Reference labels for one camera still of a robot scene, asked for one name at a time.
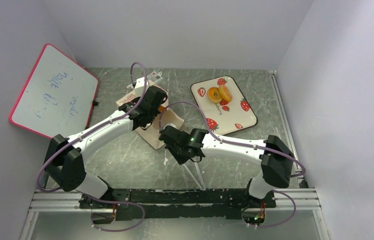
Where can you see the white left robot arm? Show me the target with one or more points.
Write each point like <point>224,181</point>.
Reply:
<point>65,157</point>

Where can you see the metal food tongs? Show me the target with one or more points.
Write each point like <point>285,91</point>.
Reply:
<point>198,178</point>

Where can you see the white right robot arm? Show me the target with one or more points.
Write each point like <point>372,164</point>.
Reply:
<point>271,154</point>

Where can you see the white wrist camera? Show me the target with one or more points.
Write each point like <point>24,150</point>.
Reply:
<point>170,124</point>
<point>140,86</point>

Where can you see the orange fake bread roll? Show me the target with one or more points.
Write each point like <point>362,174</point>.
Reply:
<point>225,93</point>

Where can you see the clear plastic package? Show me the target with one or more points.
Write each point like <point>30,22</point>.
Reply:
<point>152,78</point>

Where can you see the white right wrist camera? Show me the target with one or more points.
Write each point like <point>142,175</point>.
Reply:
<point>170,124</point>

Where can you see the strawberry print white tray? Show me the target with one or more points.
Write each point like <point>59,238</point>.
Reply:
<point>227,116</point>

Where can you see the pink framed whiteboard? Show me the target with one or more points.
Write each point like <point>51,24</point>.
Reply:
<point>57,97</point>

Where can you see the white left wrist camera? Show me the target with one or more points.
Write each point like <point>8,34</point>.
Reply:
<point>140,86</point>

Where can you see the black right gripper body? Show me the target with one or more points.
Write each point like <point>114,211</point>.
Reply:
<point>168,135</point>

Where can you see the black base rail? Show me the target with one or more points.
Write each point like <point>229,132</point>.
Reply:
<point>130,204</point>

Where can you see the orange fake donut bread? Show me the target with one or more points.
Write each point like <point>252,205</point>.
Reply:
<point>214,95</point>

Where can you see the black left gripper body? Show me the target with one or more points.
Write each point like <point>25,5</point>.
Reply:
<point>153,115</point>

